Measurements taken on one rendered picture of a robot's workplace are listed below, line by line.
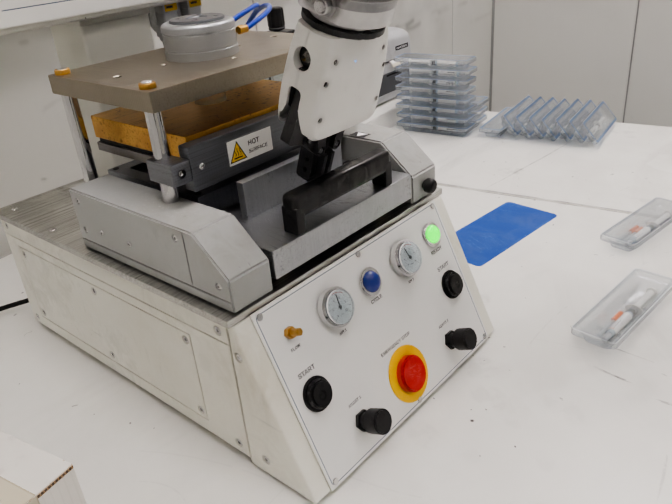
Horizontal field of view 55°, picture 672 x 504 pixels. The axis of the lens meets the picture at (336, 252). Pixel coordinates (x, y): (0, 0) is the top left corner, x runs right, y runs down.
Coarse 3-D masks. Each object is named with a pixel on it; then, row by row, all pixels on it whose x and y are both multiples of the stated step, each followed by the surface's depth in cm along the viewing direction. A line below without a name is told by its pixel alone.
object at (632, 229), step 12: (648, 204) 107; (660, 204) 106; (636, 216) 103; (648, 216) 103; (660, 216) 102; (612, 228) 100; (624, 228) 100; (636, 228) 100; (648, 228) 99; (624, 240) 96; (636, 240) 96
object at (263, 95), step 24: (216, 96) 72; (240, 96) 74; (264, 96) 73; (96, 120) 71; (120, 120) 69; (144, 120) 68; (168, 120) 67; (192, 120) 67; (216, 120) 66; (240, 120) 66; (120, 144) 71; (144, 144) 67
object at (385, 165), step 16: (352, 160) 67; (368, 160) 67; (384, 160) 68; (320, 176) 63; (336, 176) 63; (352, 176) 65; (368, 176) 67; (384, 176) 69; (288, 192) 60; (304, 192) 60; (320, 192) 62; (336, 192) 64; (288, 208) 60; (304, 208) 61; (288, 224) 61; (304, 224) 61
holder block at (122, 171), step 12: (288, 156) 74; (120, 168) 75; (132, 168) 75; (144, 168) 76; (252, 168) 71; (264, 168) 71; (132, 180) 72; (144, 180) 71; (228, 180) 69; (180, 192) 67; (192, 192) 66; (204, 192) 66; (216, 192) 67; (228, 192) 68; (204, 204) 66; (216, 204) 67; (228, 204) 68
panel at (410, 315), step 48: (384, 240) 71; (384, 288) 70; (432, 288) 75; (288, 336) 60; (336, 336) 64; (384, 336) 69; (432, 336) 74; (480, 336) 79; (288, 384) 60; (336, 384) 63; (384, 384) 68; (432, 384) 72; (336, 432) 62; (336, 480) 61
